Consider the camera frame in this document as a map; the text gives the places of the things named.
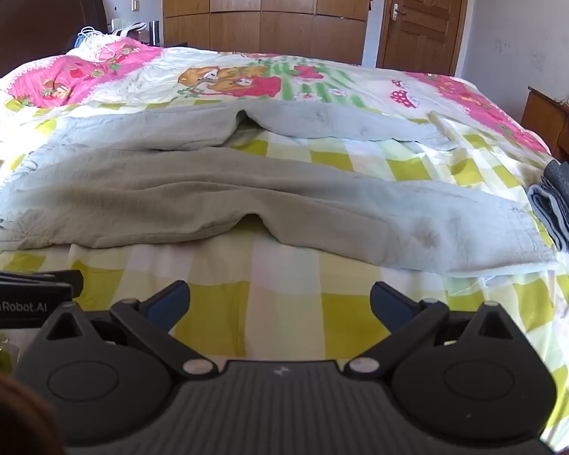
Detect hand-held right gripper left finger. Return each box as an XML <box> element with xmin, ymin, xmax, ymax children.
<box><xmin>42</xmin><ymin>281</ymin><xmax>220</xmax><ymax>381</ymax></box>

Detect wooden nightstand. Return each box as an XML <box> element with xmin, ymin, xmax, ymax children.
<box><xmin>520</xmin><ymin>86</ymin><xmax>569</xmax><ymax>172</ymax></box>

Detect wooden door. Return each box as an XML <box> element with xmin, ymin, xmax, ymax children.
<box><xmin>377</xmin><ymin>0</ymin><xmax>471</xmax><ymax>77</ymax></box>

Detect dark wooden headboard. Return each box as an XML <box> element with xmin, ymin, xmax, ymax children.
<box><xmin>0</xmin><ymin>0</ymin><xmax>109</xmax><ymax>88</ymax></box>

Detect white bag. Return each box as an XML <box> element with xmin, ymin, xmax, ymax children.
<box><xmin>110</xmin><ymin>18</ymin><xmax>149</xmax><ymax>39</ymax></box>

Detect grey pants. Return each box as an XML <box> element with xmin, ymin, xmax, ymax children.
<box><xmin>0</xmin><ymin>102</ymin><xmax>561</xmax><ymax>276</ymax></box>

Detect wooden wardrobe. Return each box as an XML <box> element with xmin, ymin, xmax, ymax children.
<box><xmin>161</xmin><ymin>0</ymin><xmax>374</xmax><ymax>66</ymax></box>

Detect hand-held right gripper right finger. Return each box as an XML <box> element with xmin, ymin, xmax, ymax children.
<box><xmin>345</xmin><ymin>281</ymin><xmax>523</xmax><ymax>381</ymax></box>

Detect person's reddish brown clothing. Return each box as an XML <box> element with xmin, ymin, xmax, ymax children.
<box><xmin>0</xmin><ymin>363</ymin><xmax>69</xmax><ymax>455</ymax></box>

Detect printed checkered blanket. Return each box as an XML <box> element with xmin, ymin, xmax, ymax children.
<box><xmin>0</xmin><ymin>39</ymin><xmax>569</xmax><ymax>451</ymax></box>

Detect folded dark grey cloth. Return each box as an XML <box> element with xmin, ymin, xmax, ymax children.
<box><xmin>526</xmin><ymin>160</ymin><xmax>569</xmax><ymax>262</ymax></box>

